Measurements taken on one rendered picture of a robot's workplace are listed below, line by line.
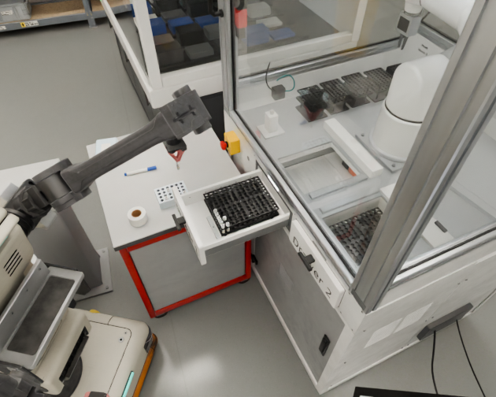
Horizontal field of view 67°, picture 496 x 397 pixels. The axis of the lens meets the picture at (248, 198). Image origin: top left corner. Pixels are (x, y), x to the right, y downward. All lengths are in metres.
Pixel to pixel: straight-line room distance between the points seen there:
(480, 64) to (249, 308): 1.75
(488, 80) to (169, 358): 1.81
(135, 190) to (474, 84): 1.32
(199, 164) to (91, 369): 0.97
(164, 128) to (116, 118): 2.54
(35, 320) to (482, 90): 1.03
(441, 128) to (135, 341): 1.51
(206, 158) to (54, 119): 2.05
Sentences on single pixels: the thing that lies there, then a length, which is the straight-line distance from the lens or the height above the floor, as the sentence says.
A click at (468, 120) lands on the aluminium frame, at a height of 1.60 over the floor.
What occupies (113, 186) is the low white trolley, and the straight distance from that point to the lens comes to 1.69.
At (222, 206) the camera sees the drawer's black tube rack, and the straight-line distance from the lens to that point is 1.34.
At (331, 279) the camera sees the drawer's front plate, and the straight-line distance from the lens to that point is 1.17.
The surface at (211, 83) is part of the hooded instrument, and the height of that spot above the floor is 0.86.
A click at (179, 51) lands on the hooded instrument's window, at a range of 1.89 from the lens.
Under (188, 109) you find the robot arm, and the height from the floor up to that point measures 1.44.
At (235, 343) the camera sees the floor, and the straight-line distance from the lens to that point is 2.06.
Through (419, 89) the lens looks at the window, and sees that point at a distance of 0.71.
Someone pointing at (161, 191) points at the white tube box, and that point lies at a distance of 1.56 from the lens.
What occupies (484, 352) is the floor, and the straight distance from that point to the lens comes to 2.36.
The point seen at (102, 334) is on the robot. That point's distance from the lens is 1.88.
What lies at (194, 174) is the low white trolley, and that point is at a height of 0.76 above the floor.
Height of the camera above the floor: 1.93
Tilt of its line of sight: 49 degrees down
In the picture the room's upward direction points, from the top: straight up
